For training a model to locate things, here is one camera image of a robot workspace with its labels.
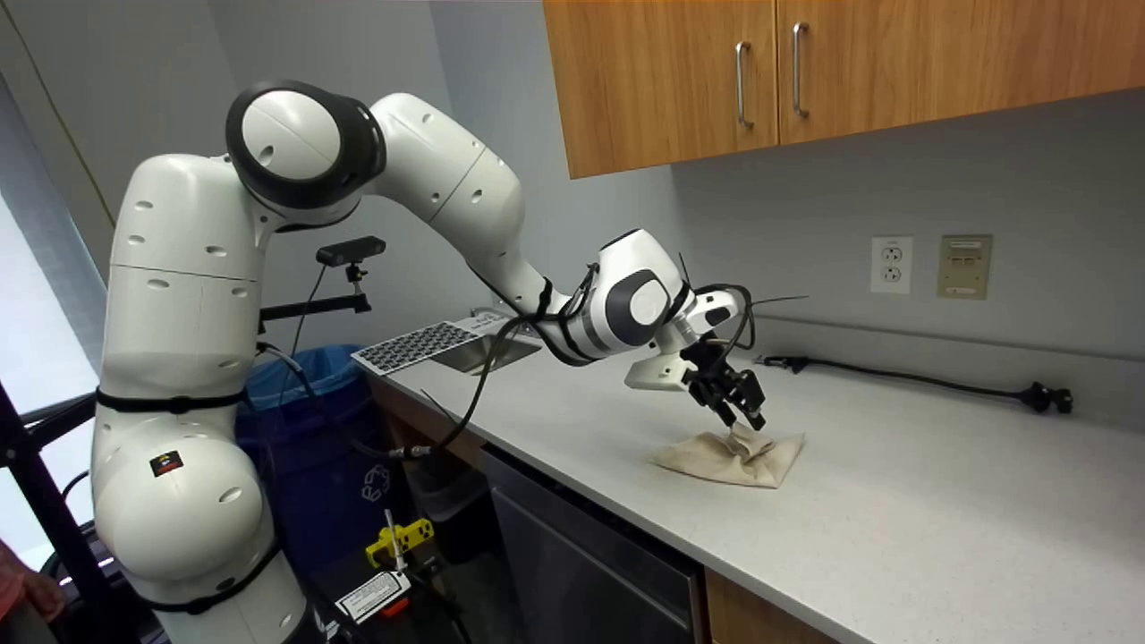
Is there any narrow wooden cabinet door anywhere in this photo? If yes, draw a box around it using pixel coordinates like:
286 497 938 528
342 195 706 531
540 0 780 182

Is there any silver cabinet handle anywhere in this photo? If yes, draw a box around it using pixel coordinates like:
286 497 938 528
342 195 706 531
730 40 759 132
786 17 815 121

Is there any white electrical outlet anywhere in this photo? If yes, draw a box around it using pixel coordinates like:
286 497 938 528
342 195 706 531
867 234 919 301

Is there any wooden sink cabinet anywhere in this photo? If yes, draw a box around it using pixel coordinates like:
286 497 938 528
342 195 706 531
373 382 489 484

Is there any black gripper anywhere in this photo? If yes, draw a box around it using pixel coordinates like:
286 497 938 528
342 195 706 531
679 334 773 436

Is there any yellow clamp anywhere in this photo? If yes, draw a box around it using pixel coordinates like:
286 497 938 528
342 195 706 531
360 511 441 578

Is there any wide wooden cabinet door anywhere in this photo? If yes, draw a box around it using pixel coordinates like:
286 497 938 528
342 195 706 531
773 0 1145 150

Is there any steel sink basin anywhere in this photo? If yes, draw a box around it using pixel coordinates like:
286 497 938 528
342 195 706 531
433 334 542 382

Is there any blue recycling bin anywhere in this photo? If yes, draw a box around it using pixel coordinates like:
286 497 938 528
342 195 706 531
231 345 412 592

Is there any wooden base cabinet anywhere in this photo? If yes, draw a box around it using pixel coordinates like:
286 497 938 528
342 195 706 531
702 568 841 644

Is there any black metal stand frame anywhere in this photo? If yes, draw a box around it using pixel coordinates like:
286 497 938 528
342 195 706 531
0 380 102 602

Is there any black exterior camera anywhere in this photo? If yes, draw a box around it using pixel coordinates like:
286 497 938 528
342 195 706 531
315 234 388 272

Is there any dark steel dishwasher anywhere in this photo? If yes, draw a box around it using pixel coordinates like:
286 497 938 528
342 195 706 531
476 445 712 644

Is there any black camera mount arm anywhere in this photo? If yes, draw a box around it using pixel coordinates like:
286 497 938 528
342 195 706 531
255 263 377 330

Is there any beige wall plate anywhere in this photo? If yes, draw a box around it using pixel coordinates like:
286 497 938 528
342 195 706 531
934 230 998 305

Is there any beige stained towel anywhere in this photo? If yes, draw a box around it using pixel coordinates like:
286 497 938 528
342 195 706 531
652 426 809 493

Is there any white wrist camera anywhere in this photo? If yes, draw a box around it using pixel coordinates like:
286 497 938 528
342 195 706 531
622 348 693 399

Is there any white and red device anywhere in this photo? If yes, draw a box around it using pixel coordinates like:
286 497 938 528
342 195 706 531
338 568 418 625

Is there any person forearm red sleeve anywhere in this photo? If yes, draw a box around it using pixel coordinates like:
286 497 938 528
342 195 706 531
0 536 68 631

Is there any chrome faucet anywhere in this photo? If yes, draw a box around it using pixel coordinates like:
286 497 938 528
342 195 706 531
468 305 528 345

